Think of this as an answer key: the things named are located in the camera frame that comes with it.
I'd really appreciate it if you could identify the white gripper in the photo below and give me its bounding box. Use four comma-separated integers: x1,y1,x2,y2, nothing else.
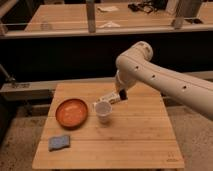
115,71,128,100

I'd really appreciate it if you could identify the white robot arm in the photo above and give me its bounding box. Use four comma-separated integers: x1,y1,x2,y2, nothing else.
115,41,213,121

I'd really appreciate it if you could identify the clear plastic cup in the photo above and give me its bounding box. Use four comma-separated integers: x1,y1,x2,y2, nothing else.
40,21,49,31

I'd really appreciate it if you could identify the wooden table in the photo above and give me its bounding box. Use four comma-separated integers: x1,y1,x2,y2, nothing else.
32,83,184,170

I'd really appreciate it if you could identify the orange plate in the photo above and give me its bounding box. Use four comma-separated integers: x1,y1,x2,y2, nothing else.
55,98,88,129

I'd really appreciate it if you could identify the blue sponge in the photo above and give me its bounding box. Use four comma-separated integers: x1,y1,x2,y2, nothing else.
48,135,70,151

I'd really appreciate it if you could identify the white paper sheet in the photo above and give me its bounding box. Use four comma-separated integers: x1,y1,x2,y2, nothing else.
97,6,119,12

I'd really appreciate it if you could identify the background wooden workbench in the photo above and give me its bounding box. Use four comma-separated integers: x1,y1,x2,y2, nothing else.
23,2,213,33

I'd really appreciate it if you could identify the black cables pile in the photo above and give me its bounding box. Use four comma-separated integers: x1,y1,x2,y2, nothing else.
127,1,158,14

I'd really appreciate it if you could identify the grey metal post left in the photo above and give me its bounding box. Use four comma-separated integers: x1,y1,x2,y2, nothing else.
86,0,96,33

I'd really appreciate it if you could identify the grey metal post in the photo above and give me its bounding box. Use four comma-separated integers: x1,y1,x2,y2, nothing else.
86,0,96,33
171,0,203,29

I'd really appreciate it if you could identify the grey metal post right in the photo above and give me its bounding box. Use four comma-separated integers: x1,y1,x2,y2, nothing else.
171,0,203,29

